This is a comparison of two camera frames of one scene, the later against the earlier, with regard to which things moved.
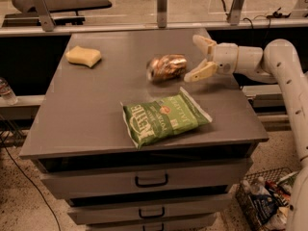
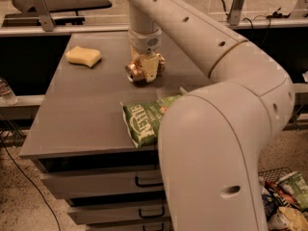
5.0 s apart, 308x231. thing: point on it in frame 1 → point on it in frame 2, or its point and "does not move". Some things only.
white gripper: (225, 58) → (143, 43)
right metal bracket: (237, 4) does not move
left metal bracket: (38, 5) does not move
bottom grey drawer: (207, 224) does not move
